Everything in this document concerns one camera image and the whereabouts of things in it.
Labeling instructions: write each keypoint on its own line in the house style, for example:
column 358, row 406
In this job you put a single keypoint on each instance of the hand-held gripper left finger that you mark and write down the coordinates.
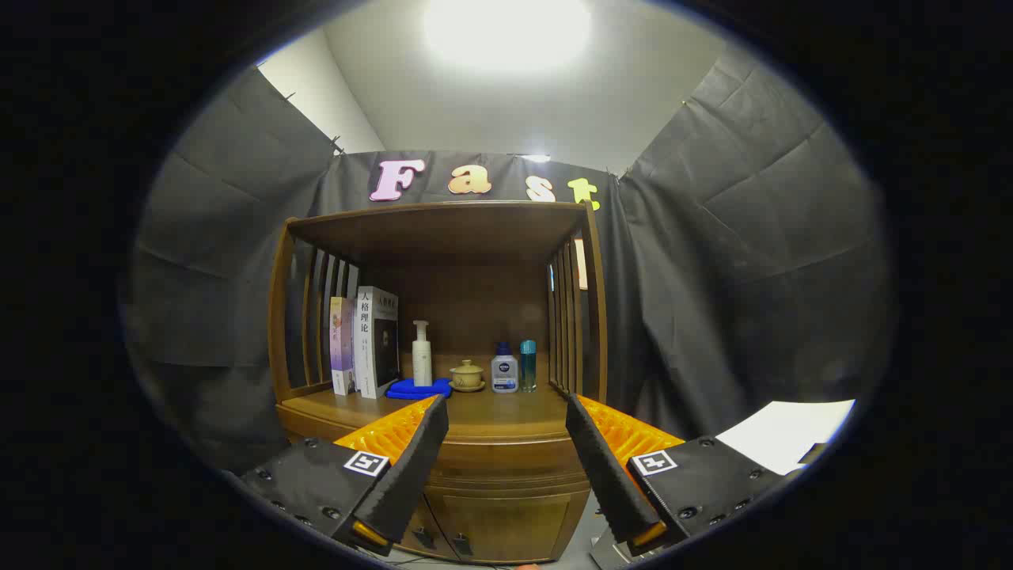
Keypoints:
column 411, row 467

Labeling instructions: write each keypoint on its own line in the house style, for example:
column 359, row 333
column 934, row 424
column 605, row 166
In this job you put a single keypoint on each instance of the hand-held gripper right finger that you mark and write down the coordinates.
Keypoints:
column 603, row 467

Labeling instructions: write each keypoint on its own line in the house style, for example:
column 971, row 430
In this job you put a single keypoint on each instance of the wooden drawer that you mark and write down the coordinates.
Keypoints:
column 514, row 467

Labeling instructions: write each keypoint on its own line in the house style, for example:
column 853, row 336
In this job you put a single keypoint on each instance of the wooden cabinet door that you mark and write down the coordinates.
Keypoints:
column 427, row 514
column 506, row 526

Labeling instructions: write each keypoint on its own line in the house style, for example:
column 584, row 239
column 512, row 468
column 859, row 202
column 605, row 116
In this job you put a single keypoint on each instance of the wooden countertop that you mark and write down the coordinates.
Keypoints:
column 514, row 408

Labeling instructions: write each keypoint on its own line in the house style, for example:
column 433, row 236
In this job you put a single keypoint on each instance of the wooden cabinet with shelf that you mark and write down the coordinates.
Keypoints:
column 467, row 237

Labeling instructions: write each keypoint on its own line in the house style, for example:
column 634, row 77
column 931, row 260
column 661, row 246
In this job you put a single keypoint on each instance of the blue folded cloth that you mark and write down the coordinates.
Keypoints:
column 411, row 389

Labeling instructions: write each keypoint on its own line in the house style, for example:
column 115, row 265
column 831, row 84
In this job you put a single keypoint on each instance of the white pump bottle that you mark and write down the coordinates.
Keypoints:
column 422, row 364

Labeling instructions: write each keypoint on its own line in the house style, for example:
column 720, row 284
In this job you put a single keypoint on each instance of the yellow lidded teacup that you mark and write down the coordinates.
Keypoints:
column 467, row 375

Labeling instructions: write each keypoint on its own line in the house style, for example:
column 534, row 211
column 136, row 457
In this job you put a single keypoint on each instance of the teal bottle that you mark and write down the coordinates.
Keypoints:
column 528, row 368

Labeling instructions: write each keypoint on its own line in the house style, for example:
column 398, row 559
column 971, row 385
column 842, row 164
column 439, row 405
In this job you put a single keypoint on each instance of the white book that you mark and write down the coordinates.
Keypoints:
column 366, row 348

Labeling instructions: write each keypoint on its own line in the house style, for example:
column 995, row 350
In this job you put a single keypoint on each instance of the white bottle with blue cap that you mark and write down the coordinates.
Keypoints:
column 504, row 376

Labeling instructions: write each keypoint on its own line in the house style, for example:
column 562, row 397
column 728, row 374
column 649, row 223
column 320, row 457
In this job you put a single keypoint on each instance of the purple book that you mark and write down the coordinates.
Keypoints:
column 342, row 348

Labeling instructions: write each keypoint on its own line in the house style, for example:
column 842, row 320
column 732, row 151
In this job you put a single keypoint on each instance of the white sheet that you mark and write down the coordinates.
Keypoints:
column 783, row 435

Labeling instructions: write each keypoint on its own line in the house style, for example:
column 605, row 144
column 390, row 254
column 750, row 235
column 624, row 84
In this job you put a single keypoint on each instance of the black backdrop cloth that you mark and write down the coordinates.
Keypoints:
column 752, row 237

